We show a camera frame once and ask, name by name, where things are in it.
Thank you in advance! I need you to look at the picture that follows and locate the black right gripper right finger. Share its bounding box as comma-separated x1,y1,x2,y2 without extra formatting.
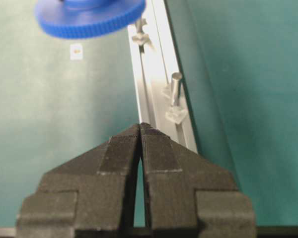
140,123,257,238

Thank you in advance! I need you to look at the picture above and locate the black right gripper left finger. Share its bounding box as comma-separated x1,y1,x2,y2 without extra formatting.
16,124,140,238

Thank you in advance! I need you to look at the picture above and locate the large blue gear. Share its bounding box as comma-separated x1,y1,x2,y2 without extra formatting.
34,0,146,39

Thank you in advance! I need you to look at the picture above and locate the green table mat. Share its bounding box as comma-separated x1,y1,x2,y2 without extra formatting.
0,0,298,238

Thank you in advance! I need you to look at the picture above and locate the aluminium extrusion rail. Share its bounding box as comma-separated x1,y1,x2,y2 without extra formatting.
128,0,198,152

